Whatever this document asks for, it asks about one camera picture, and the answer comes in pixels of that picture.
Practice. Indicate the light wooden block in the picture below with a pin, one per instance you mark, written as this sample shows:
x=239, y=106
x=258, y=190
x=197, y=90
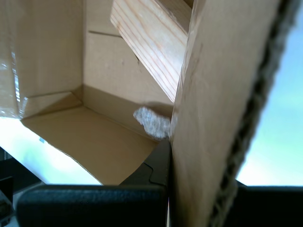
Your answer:
x=154, y=40

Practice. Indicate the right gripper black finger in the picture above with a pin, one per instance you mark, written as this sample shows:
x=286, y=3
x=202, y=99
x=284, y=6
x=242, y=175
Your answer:
x=94, y=205
x=272, y=205

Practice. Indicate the small speckled pinkish rock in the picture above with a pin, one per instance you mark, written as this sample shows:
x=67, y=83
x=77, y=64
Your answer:
x=154, y=123

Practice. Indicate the brown cardboard box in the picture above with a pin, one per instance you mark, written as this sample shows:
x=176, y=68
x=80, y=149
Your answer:
x=213, y=94

